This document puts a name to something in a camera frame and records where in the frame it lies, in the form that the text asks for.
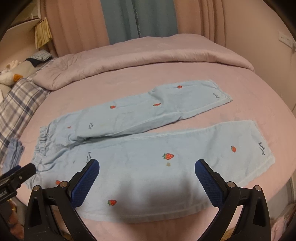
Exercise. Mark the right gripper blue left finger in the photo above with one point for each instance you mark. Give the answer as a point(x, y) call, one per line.
point(40, 222)

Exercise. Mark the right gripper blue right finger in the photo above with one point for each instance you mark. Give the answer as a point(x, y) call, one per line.
point(253, 222)

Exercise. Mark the light blue strawberry pants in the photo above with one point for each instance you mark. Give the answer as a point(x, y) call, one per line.
point(147, 176)

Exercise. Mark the folded blue denim jeans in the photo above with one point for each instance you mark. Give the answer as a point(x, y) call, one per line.
point(14, 153)

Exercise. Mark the plaid pillow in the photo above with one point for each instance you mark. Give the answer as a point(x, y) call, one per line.
point(18, 110)

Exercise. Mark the white duck plush toy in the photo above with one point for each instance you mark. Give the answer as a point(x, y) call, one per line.
point(9, 78)

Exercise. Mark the pink folded quilt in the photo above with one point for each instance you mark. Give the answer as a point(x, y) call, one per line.
point(62, 71)

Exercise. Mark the pink bed sheet mattress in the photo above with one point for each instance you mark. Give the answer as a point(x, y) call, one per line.
point(252, 99)

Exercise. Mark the striped grey pillow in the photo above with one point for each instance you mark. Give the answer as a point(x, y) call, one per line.
point(41, 55)

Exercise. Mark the pink curtain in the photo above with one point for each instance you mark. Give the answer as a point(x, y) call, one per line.
point(80, 25)

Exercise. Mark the teal curtain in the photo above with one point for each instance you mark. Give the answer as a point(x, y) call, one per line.
point(131, 19)

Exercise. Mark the white wall power strip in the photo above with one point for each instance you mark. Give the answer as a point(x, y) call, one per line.
point(285, 40)

